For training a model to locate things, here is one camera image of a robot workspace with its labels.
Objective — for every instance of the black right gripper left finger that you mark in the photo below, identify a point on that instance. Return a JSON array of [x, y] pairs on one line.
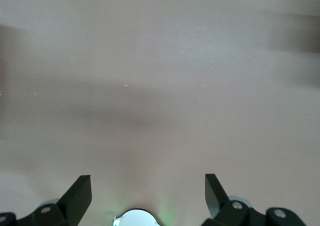
[[72, 203]]

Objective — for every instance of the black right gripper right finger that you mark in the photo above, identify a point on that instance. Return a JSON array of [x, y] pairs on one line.
[[218, 203]]

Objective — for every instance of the brown table cover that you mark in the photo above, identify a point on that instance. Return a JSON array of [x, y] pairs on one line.
[[160, 85]]

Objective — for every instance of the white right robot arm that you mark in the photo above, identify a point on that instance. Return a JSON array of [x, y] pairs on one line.
[[136, 218]]

